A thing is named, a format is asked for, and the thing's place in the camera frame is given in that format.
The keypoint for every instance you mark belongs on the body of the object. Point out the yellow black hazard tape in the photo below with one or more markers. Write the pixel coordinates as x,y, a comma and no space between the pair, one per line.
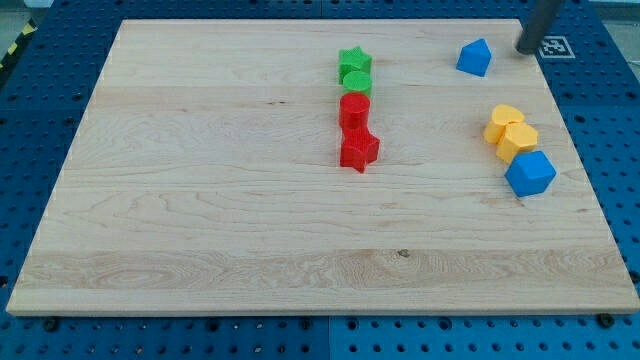
18,46

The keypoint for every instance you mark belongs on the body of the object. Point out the yellow heart block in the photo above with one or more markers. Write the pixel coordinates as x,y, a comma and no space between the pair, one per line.
501,116

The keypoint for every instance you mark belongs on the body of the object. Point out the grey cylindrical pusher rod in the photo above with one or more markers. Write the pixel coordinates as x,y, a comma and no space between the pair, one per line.
537,26

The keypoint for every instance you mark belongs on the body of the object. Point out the green cylinder block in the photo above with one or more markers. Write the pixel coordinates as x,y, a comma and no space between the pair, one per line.
357,81

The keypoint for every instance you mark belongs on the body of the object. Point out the black bolt front right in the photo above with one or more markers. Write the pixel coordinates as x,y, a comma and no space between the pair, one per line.
605,320

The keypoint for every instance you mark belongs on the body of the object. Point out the blue cube block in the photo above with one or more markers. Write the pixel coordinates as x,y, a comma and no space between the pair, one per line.
530,173

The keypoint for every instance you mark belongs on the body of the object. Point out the red star block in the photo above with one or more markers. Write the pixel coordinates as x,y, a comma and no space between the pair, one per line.
359,148

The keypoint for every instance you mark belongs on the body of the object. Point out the yellow hexagon block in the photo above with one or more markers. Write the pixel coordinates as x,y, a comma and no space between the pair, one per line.
517,138

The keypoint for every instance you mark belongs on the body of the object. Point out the white fiducial marker tag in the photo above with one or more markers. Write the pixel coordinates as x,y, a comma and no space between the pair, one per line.
555,47

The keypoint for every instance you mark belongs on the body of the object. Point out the black bolt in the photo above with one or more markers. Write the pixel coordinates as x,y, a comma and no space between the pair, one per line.
605,320
50,324

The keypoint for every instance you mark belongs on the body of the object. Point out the red cylinder block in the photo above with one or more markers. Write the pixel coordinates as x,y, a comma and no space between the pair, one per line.
354,110

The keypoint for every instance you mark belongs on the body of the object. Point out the black bolt front left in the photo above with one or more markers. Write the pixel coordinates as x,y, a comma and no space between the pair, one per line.
50,324

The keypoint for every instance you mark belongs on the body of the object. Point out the green star block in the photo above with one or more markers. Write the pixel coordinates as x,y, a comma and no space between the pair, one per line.
354,59

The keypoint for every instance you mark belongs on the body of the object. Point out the light wooden board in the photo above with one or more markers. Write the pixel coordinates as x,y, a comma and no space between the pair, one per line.
204,180

